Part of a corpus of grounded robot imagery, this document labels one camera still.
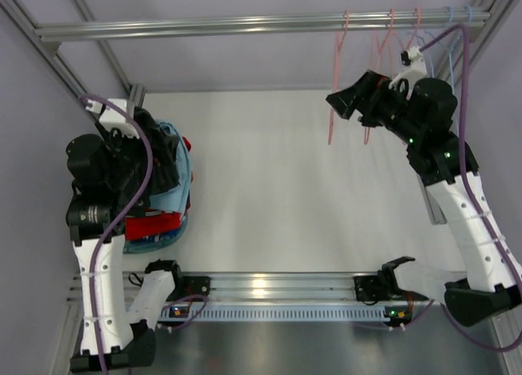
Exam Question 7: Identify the black trousers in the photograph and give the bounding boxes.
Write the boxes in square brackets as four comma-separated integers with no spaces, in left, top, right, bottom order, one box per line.
[134,107,180,195]

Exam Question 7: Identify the pink hanger with trousers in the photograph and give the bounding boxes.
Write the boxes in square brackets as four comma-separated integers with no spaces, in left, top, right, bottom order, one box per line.
[327,11,350,145]

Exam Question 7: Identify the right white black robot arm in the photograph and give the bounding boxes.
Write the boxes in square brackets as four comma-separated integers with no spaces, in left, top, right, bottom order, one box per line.
[326,71,521,327]

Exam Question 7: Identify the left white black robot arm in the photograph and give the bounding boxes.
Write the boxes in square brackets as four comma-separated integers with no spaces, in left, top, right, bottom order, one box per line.
[66,112,183,373]

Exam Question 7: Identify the light blue garment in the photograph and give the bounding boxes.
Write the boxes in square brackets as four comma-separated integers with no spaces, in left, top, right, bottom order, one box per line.
[150,121,192,214]

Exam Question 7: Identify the red garment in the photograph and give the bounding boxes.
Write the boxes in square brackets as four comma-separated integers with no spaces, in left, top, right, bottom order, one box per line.
[124,136,192,241]

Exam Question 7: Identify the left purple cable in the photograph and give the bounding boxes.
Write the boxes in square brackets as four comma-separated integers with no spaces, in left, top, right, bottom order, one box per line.
[79,95,209,375]

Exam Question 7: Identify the purple cable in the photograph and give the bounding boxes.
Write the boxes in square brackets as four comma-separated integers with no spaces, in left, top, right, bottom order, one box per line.
[407,24,522,354]
[79,95,209,375]

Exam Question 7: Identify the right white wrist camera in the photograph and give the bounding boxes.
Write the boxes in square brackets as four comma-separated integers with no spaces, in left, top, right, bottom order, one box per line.
[388,46,427,90]

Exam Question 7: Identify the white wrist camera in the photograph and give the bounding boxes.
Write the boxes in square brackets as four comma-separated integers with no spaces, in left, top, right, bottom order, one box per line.
[388,46,427,90]
[82,98,139,139]

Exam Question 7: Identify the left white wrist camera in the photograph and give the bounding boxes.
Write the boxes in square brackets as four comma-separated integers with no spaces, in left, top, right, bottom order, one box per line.
[82,98,139,139]

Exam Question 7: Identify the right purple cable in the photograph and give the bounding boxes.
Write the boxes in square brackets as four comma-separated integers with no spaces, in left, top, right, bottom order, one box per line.
[407,24,522,354]

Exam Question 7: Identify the aluminium hanging rail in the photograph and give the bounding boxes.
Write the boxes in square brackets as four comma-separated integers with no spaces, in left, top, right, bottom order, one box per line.
[37,7,491,42]

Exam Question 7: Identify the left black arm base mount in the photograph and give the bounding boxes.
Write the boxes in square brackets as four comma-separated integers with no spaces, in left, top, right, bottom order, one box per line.
[174,275,211,299]

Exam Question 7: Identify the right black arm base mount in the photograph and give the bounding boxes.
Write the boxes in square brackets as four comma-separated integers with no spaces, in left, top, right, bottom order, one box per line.
[354,275,408,303]

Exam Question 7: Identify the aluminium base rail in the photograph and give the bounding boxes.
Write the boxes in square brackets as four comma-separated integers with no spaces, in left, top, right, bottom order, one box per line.
[67,271,509,307]

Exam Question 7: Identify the aluminium left frame profile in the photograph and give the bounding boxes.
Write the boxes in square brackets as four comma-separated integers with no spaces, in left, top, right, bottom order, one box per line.
[1,0,146,106]

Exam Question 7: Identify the grey slotted cable duct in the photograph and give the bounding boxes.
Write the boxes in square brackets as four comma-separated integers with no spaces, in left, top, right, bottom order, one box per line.
[157,307,392,324]

